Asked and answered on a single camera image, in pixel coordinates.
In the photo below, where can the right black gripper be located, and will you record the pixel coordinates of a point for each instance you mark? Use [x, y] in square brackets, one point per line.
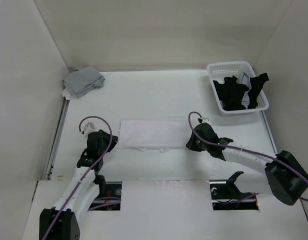
[191, 144]

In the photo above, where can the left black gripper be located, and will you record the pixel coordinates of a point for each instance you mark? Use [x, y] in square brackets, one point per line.
[107, 137]

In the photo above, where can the black tank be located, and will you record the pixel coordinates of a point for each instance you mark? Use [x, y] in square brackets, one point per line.
[256, 85]
[231, 93]

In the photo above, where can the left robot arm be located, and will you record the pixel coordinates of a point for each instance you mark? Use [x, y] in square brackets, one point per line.
[63, 220]

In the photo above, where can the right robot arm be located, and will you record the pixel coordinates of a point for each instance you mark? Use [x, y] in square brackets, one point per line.
[285, 178]

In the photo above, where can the folded grey tank top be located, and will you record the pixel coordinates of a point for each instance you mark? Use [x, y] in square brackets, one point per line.
[82, 81]

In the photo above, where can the folded white tank top underneath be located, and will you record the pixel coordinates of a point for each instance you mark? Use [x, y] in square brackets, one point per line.
[66, 94]

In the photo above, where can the black tank top over rim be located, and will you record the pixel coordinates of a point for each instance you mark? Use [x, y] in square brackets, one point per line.
[256, 85]

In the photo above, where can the white plastic laundry basket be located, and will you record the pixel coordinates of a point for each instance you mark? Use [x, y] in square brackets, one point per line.
[218, 71]

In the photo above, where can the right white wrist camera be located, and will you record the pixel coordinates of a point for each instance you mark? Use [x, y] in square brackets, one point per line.
[202, 120]

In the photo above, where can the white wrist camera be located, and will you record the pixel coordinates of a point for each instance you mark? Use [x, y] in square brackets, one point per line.
[88, 129]
[202, 120]

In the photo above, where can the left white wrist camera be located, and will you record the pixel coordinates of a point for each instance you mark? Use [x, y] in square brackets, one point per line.
[88, 129]

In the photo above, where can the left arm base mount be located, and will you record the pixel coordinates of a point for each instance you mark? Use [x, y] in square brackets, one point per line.
[111, 193]

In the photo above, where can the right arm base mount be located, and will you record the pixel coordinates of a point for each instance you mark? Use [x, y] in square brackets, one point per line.
[226, 196]

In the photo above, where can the left metal table rail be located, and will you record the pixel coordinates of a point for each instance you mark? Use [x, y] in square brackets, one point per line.
[50, 160]

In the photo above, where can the metal table rail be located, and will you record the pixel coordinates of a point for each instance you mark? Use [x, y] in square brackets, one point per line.
[268, 130]
[50, 160]

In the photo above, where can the right metal table rail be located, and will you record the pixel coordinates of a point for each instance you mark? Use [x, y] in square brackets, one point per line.
[268, 130]

